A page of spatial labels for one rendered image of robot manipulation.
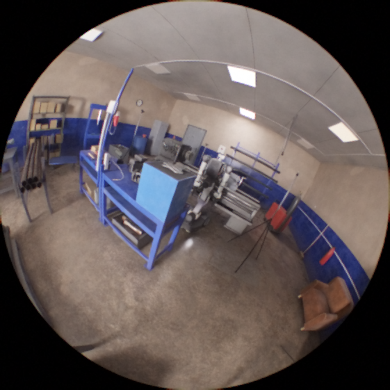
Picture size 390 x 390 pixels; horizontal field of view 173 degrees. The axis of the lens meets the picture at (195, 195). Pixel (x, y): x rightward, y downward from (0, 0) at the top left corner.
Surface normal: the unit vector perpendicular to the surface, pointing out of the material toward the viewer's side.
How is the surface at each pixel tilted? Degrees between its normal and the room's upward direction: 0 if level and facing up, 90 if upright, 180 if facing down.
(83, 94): 90
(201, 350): 0
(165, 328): 0
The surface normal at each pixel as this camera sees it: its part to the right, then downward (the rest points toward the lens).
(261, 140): -0.40, 0.24
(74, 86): 0.84, 0.48
